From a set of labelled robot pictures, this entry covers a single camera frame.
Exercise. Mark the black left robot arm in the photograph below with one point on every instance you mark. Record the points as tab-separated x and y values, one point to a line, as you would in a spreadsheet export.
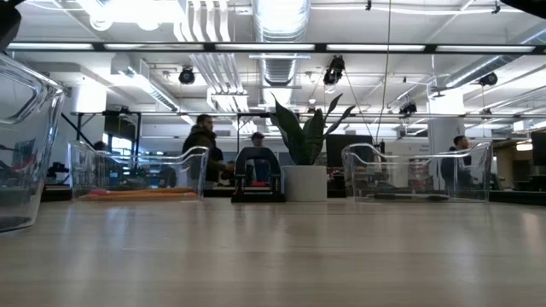
7	21

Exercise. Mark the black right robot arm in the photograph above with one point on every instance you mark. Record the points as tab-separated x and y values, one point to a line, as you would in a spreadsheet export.
529	6

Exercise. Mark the black arch stand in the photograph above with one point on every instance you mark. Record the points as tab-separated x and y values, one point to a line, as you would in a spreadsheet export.
258	152

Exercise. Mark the person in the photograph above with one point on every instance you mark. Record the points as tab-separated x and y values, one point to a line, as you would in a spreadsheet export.
100	146
202	140
258	138
458	147

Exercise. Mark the green snake plant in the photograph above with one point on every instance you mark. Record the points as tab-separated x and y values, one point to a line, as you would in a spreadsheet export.
305	140

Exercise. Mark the white plant pot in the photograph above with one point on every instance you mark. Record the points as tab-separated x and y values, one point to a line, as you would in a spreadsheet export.
305	183

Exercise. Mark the black monitor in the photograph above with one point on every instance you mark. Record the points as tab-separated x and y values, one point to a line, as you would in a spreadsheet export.
347	149
539	149

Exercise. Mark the clear plastic bin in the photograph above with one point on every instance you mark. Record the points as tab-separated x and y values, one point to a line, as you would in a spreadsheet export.
362	183
89	170
25	170

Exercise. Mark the black ceiling spotlight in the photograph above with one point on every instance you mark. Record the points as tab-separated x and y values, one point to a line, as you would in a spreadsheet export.
488	79
335	68
407	108
186	77

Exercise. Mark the black rig crossbar with lights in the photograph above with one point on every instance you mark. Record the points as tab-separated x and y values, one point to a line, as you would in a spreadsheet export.
320	48

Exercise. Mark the silver ventilation duct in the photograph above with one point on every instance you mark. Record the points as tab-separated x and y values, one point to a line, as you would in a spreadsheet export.
281	21

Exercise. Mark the black background rig frame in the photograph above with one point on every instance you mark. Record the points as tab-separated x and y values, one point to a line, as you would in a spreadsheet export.
138	132

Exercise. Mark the black aluminium table frame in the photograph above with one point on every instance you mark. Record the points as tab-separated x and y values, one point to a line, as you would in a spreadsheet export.
55	194

